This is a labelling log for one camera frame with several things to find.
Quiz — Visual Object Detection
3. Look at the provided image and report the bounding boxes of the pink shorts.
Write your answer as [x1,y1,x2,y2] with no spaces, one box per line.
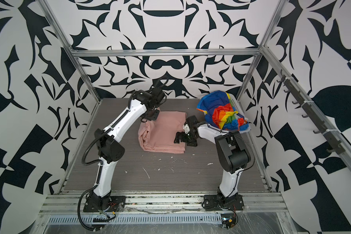
[138,111,186,154]

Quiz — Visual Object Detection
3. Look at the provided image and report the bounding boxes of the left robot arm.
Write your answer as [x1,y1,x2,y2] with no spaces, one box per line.
[91,87,166,201]

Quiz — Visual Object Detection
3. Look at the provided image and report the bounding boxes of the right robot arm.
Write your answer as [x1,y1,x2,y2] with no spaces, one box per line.
[174,116,252,200]

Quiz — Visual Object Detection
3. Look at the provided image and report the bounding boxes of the rainbow coloured shorts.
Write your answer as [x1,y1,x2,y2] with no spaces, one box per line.
[197,91,249,131]

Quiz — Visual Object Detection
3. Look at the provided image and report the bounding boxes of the white plastic basket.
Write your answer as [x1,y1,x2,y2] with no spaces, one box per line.
[212,93,249,131]

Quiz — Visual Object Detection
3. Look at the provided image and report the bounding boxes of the small electronics board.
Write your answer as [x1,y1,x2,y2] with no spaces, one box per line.
[221,214,238,230]

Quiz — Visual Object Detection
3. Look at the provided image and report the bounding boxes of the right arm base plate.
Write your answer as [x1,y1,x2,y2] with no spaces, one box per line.
[201,194,245,211]

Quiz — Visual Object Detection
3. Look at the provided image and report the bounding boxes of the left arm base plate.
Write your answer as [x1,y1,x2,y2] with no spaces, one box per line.
[83,195,126,213]

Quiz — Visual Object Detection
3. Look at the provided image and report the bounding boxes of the aluminium frame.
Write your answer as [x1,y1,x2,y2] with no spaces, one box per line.
[40,1,351,234]

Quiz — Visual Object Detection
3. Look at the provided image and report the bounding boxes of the white slotted cable duct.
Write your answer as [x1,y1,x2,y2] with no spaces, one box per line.
[46,213,223,225]

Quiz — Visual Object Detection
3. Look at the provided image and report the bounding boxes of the black hook rail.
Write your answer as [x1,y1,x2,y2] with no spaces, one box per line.
[279,70,346,155]

